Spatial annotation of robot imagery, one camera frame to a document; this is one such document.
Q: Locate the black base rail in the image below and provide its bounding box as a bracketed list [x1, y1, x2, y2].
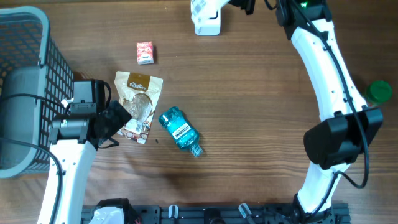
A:
[80, 198, 351, 224]

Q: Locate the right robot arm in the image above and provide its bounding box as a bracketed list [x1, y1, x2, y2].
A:
[265, 1, 383, 223]

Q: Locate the blue mouthwash bottle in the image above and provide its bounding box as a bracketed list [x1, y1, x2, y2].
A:
[159, 106, 203, 157]

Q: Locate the green lid jar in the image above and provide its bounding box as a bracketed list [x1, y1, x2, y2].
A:
[364, 80, 392, 105]

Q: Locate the black red snack packet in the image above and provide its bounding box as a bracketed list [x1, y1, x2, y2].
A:
[190, 0, 229, 23]

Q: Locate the brown white snack pouch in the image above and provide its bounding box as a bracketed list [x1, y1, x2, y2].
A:
[114, 71, 164, 144]

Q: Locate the small red white carton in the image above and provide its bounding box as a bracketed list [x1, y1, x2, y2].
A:
[136, 42, 154, 65]

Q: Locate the white barcode scanner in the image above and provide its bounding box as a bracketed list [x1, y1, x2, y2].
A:
[195, 10, 221, 36]

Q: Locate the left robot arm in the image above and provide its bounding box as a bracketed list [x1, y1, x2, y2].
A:
[38, 80, 132, 223]

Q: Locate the left black cable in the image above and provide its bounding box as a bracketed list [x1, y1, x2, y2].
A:
[0, 93, 74, 224]

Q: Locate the grey plastic mesh basket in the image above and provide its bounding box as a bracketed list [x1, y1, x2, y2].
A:
[1, 6, 74, 179]

